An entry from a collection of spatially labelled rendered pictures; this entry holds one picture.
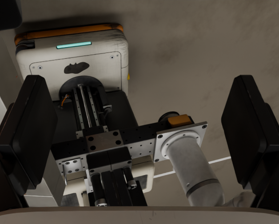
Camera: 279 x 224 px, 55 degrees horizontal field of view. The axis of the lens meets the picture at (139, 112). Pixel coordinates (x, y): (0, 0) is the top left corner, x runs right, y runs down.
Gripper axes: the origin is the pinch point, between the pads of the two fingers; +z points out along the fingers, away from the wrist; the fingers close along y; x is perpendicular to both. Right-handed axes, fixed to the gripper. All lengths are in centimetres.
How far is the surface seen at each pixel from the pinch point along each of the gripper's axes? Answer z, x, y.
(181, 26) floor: 164, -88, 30
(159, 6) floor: 159, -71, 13
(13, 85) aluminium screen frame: 10.5, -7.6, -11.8
